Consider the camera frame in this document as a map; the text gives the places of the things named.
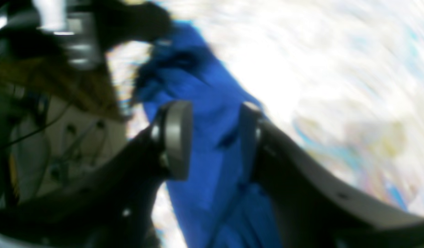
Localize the blue long-sleeve T-shirt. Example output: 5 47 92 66
135 22 282 248

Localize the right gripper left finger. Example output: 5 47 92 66
0 101 193 248

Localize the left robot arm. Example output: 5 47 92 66
0 0 172 71

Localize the patterned tile tablecloth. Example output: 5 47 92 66
114 0 424 248

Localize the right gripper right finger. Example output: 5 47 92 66
239 102 424 248

